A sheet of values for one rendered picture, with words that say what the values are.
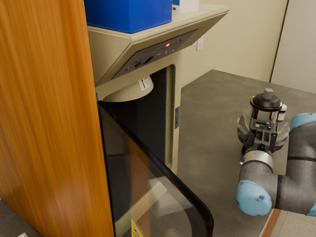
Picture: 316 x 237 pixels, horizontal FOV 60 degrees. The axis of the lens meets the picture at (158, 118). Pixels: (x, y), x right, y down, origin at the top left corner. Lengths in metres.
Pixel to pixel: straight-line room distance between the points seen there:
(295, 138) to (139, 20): 0.44
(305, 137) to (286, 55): 2.95
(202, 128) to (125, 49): 0.89
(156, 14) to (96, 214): 0.34
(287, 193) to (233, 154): 0.49
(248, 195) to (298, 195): 0.10
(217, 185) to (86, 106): 0.66
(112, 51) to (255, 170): 0.43
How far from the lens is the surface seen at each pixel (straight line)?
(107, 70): 0.44
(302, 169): 0.66
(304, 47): 3.53
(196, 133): 1.20
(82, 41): 0.36
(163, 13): 0.45
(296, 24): 3.50
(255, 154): 0.72
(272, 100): 1.01
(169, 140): 0.86
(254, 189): 0.63
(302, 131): 0.68
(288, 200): 0.66
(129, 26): 0.39
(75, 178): 0.49
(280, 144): 0.85
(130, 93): 0.63
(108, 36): 0.41
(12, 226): 0.93
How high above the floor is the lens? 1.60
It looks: 31 degrees down
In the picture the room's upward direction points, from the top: straight up
